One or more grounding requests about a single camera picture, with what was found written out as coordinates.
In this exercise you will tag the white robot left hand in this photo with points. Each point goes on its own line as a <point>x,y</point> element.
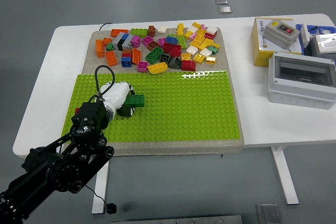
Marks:
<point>115,95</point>

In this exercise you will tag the dark green eight-stud brick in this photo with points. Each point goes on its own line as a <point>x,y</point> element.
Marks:
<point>136,100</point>
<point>154,54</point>

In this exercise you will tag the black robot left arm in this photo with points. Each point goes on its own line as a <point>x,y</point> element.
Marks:
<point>86,119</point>

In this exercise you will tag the blue square brick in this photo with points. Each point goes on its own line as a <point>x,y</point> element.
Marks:
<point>172,40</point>
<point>126,62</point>

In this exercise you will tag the orange eight-stud brick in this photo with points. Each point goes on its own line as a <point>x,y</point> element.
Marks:
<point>136,56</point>
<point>119,32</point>
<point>99,48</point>
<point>111,58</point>

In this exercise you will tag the pink square brick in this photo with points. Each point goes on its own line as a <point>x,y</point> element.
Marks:
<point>142,67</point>

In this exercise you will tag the red square brick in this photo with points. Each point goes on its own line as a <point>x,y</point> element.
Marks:
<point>126,54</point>
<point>175,52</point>
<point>188,65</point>
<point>210,36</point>

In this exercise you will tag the brown square brick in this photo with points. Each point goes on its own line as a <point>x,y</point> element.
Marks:
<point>127,51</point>
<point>152,45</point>

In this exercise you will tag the yellow curved brick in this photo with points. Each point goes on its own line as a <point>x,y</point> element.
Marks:
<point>157,68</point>

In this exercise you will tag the grey black blue brick stack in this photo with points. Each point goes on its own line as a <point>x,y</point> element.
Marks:
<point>122,41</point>

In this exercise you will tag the small orange brick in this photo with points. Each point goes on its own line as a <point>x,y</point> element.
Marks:
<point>107,41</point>

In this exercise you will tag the magenta square brick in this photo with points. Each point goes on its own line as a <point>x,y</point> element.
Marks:
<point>135,41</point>
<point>147,40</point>

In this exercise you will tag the black square brick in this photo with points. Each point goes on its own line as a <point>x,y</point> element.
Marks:
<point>165,58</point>

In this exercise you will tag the lime green eight-stud brick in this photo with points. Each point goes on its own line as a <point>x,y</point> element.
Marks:
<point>138,32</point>

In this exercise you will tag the dark grey slope brick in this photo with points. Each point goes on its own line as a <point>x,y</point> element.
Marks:
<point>175,62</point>

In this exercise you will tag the lime green studded baseplate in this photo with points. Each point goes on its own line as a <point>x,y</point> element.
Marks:
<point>183,108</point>

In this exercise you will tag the dark red long brick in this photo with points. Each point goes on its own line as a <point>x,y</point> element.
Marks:
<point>170,46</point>

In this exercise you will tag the brown tall brick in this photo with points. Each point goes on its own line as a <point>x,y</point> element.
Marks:
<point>151,30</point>

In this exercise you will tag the yellow square brick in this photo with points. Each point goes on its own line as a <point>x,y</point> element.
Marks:
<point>196,25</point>
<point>188,35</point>
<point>199,58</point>
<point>210,59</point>
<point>215,45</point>
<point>186,57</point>
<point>200,32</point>

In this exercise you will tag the white square brick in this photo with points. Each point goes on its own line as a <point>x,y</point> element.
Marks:
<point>211,30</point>
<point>191,50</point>
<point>205,52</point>
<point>192,29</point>
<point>162,29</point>

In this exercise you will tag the small lime green brick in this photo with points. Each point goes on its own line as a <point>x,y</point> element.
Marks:
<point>172,35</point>

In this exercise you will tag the lime green narrow brick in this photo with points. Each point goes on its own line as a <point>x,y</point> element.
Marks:
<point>181,41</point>

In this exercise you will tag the yellow narrow brick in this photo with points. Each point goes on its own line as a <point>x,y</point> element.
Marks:
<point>180,28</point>

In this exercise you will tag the yellow long brick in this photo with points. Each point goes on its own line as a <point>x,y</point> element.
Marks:
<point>197,41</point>
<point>207,43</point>

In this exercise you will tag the green brick with pale top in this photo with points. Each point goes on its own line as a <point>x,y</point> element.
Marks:
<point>213,50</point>

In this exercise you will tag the silver floor socket plate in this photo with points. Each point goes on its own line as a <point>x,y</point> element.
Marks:
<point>221,0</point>
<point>225,9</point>

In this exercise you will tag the grey metal floor plate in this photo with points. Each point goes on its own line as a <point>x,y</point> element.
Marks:
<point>267,213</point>

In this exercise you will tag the grey-brown foam mat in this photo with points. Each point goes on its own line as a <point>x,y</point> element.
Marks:
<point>157,149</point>

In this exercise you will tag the white table leg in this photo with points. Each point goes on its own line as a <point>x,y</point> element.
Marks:
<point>101,190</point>
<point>284,176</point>

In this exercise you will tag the long metal floor strip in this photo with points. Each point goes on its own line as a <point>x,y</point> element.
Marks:
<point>178,219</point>

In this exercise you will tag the yellow cardboard box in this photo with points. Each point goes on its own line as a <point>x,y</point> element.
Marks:
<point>258,48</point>

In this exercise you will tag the blue plastic bin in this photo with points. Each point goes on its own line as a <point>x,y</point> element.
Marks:
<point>329,28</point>

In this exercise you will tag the grey push-button switch box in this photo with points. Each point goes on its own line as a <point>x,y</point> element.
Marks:
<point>278,36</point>

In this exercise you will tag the grey enclosure with clear lid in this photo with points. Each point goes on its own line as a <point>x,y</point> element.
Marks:
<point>299,90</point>

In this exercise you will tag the white wall socket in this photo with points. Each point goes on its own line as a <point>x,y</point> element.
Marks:
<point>304,35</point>

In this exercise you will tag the grey white switch unit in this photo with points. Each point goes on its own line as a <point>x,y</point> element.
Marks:
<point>325,43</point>

